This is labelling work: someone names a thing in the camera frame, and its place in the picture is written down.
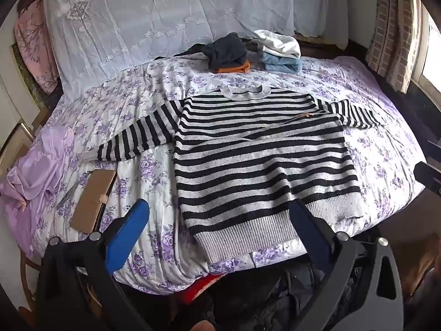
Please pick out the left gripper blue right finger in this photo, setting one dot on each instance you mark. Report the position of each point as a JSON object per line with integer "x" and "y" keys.
{"x": 361, "y": 289}

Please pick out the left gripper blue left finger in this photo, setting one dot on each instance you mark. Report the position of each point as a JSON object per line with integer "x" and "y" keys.
{"x": 76, "y": 288}

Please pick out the black white striped sweater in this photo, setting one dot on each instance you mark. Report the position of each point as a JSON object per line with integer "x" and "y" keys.
{"x": 242, "y": 156}

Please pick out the purple floral bed sheet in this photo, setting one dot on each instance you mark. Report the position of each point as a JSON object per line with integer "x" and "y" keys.
{"x": 166, "y": 259}

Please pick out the red object under bed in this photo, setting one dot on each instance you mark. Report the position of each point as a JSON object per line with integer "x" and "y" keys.
{"x": 191, "y": 293}

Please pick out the lilac satin cloth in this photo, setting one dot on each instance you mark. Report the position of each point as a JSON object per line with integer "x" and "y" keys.
{"x": 32, "y": 183}

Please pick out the beige checked window curtain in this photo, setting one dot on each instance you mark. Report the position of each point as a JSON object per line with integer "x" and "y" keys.
{"x": 395, "y": 43}

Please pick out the light blue folded towel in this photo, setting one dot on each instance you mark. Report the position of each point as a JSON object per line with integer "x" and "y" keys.
{"x": 275, "y": 63}

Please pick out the white folded garment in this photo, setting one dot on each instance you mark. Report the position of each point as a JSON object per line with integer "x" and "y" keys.
{"x": 279, "y": 45}

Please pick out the orange folded garment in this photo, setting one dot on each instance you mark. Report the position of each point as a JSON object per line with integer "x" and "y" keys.
{"x": 244, "y": 68}

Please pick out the navy folded garment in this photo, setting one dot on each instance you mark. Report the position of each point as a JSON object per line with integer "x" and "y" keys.
{"x": 227, "y": 52}

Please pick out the pink floral cloth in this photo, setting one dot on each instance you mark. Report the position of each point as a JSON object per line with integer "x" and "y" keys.
{"x": 34, "y": 44}

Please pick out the white lace curtain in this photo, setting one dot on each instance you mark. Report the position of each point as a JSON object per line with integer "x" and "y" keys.
{"x": 94, "y": 40}

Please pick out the wooden picture frame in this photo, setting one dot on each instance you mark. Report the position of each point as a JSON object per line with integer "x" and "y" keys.
{"x": 19, "y": 141}

